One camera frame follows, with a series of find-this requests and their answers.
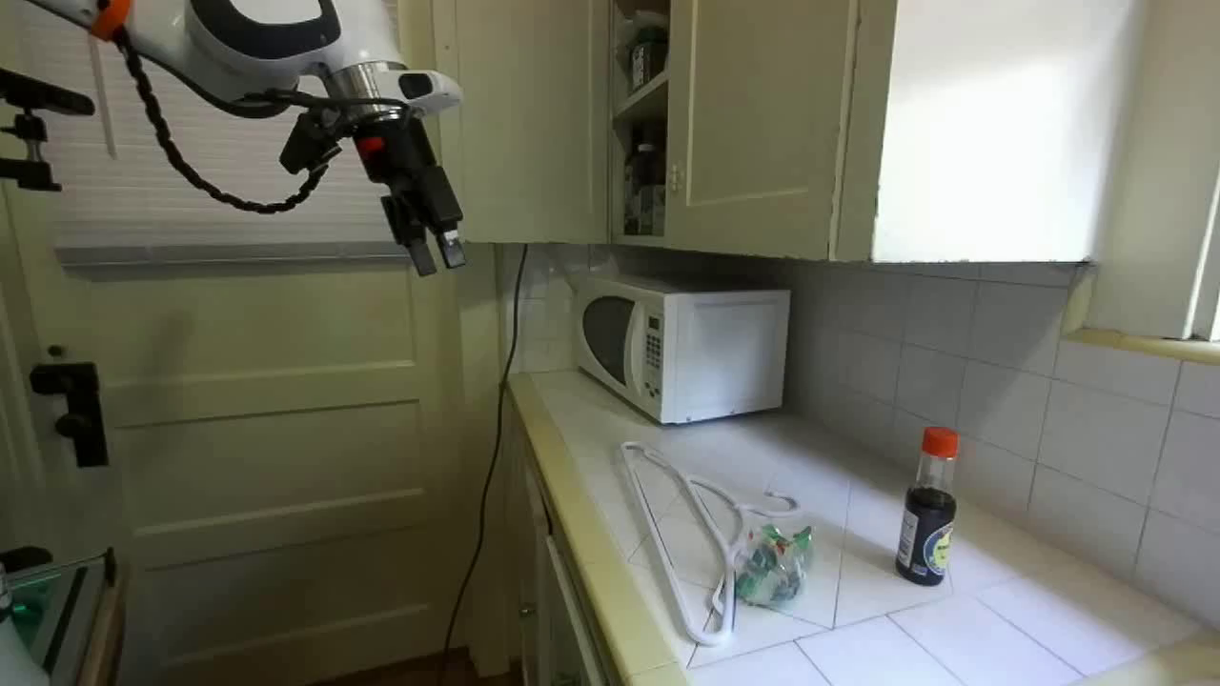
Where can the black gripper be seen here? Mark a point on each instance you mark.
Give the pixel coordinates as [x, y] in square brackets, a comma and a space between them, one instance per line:
[411, 176]

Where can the cream cabinet door with knob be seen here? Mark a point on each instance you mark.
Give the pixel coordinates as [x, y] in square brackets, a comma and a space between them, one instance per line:
[763, 126]

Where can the cream base cabinet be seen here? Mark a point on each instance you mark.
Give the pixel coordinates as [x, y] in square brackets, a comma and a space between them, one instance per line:
[555, 613]

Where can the dark glass bottle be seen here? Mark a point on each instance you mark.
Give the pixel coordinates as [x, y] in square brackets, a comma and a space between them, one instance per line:
[643, 176]

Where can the white panelled room door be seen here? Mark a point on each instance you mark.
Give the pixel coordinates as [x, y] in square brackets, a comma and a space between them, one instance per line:
[278, 472]

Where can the white microwave oven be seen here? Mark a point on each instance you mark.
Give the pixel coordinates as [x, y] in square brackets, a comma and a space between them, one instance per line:
[710, 355]

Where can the white slatted window blind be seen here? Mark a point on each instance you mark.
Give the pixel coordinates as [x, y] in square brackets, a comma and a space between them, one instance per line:
[127, 213]

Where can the grey equipment stand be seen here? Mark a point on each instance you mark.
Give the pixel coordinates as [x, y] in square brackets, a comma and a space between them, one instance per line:
[62, 624]

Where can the soy sauce bottle red cap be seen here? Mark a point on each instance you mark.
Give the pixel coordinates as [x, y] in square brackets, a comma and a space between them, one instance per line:
[929, 527]

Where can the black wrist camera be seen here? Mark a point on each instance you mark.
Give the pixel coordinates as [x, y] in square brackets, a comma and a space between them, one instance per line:
[309, 140]

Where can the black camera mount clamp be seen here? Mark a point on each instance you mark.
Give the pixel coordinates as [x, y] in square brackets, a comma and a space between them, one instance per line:
[33, 126]

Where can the cream wall cabinet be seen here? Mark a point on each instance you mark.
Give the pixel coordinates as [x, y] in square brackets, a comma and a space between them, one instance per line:
[993, 126]

